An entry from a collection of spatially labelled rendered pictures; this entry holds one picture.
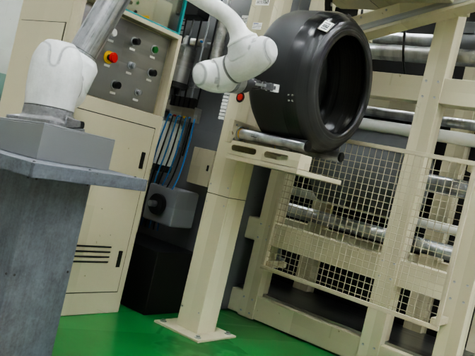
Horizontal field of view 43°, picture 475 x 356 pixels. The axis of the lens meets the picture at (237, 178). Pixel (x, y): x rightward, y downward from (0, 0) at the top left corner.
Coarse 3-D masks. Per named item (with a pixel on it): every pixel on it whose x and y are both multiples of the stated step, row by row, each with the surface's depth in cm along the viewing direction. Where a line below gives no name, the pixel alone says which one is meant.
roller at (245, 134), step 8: (240, 136) 256; (248, 136) 253; (256, 136) 250; (264, 136) 248; (272, 136) 246; (280, 136) 244; (272, 144) 246; (280, 144) 243; (288, 144) 240; (296, 144) 238; (304, 144) 236
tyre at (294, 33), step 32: (288, 32) 235; (320, 32) 231; (352, 32) 244; (288, 64) 229; (320, 64) 230; (352, 64) 272; (256, 96) 241; (320, 96) 283; (352, 96) 275; (288, 128) 239; (320, 128) 239; (352, 128) 259
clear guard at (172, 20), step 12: (132, 0) 250; (144, 0) 254; (156, 0) 259; (168, 0) 265; (180, 0) 270; (132, 12) 250; (144, 12) 256; (156, 12) 261; (168, 12) 266; (180, 12) 272; (156, 24) 261; (168, 24) 267; (180, 24) 272
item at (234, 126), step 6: (234, 120) 253; (228, 126) 255; (234, 126) 254; (240, 126) 257; (246, 126) 260; (252, 126) 264; (228, 132) 254; (234, 132) 255; (228, 138) 254; (234, 138) 255; (258, 144) 269; (264, 144) 273
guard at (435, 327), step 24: (360, 144) 275; (288, 192) 296; (360, 216) 271; (384, 216) 265; (456, 240) 244; (264, 264) 299; (336, 264) 275; (432, 264) 250; (336, 288) 274; (360, 288) 267; (432, 312) 247
